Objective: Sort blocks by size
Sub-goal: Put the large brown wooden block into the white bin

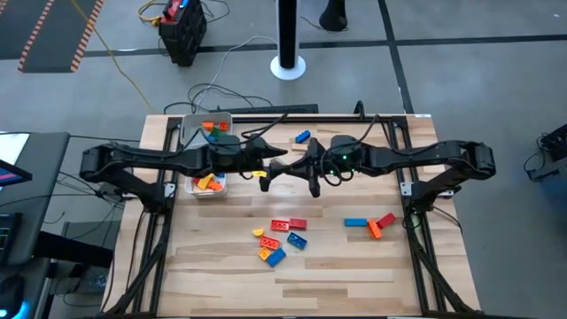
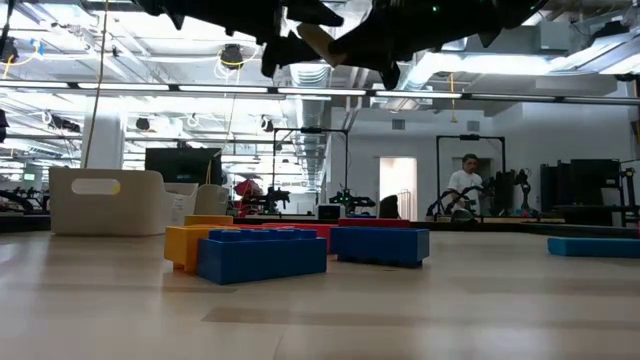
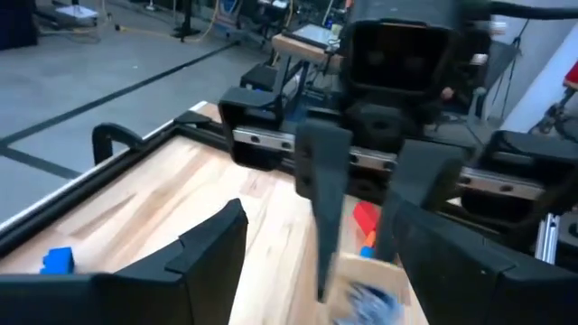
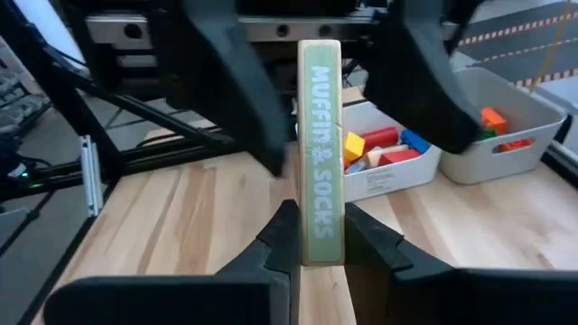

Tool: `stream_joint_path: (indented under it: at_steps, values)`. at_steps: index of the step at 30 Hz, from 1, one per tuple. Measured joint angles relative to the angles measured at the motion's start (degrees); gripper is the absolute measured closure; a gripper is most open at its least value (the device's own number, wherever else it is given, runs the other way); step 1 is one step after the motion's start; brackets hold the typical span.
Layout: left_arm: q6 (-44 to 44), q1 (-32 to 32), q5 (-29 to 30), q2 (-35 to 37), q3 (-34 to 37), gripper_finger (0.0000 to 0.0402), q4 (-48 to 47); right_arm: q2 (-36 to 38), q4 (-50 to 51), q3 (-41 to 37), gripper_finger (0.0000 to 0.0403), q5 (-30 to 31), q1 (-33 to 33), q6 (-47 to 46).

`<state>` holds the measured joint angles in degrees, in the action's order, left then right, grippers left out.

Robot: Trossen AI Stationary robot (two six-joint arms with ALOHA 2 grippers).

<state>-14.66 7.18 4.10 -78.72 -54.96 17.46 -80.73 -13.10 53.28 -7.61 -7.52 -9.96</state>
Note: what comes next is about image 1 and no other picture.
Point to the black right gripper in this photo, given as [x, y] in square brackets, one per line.
[343, 150]

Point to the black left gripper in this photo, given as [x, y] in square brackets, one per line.
[230, 155]

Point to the small yellow block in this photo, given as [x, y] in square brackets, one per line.
[259, 173]

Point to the large blue toy brick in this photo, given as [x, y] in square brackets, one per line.
[303, 136]
[297, 240]
[276, 257]
[220, 176]

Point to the large orange-red toy brick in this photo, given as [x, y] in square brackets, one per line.
[279, 225]
[269, 243]
[215, 185]

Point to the large red toy brick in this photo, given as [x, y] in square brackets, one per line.
[386, 220]
[297, 223]

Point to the small orange-red square brick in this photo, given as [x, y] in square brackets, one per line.
[223, 126]

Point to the small green toy brick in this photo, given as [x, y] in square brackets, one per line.
[215, 132]

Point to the small blue toy brick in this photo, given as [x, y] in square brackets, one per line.
[212, 138]

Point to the large yellow toy brick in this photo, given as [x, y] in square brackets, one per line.
[205, 181]

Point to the small yellow rounded brick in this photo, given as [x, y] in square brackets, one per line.
[258, 232]

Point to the small orange toy brick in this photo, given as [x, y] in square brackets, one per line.
[207, 126]

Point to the red arch toy brick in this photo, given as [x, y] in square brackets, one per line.
[195, 181]

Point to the small yellow-orange square brick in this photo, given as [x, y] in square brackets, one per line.
[264, 253]

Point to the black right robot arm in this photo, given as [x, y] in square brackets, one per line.
[421, 155]

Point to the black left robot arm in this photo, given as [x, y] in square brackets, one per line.
[155, 159]

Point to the wooden block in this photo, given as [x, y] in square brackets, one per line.
[297, 147]

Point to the large light blue brick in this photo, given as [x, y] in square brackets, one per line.
[356, 222]

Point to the large orange toy brick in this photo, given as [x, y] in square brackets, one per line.
[374, 229]

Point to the black pole white round base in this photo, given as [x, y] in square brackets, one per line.
[288, 35]

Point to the black and red tool case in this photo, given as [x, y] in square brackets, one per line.
[181, 35]

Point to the black round stand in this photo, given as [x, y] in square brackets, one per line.
[333, 15]

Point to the black side desk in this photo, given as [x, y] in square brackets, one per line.
[35, 190]

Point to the black mat orange striped edge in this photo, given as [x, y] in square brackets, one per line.
[17, 31]
[62, 35]

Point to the black tablet screen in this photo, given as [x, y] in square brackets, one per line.
[11, 175]

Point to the white paper sheet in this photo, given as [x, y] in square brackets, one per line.
[11, 146]

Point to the black display screen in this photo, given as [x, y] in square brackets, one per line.
[6, 235]

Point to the black computer mouse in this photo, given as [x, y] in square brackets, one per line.
[13, 297]

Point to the black aluminium table frame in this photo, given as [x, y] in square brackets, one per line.
[319, 119]

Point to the black bracket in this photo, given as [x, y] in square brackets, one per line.
[359, 111]

